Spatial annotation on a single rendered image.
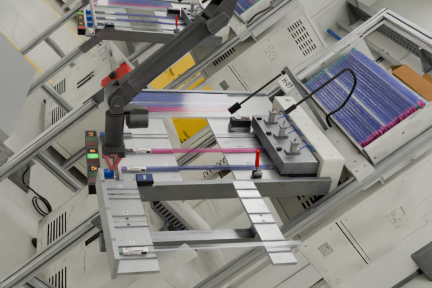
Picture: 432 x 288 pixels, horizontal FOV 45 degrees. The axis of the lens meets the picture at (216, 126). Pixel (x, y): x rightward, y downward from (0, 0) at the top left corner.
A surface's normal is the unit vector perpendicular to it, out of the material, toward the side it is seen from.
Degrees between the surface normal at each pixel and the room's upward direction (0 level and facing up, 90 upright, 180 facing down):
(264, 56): 90
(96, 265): 90
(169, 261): 90
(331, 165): 90
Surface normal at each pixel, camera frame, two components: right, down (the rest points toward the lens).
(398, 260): -0.55, -0.65
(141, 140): 0.14, -0.87
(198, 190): 0.25, 0.48
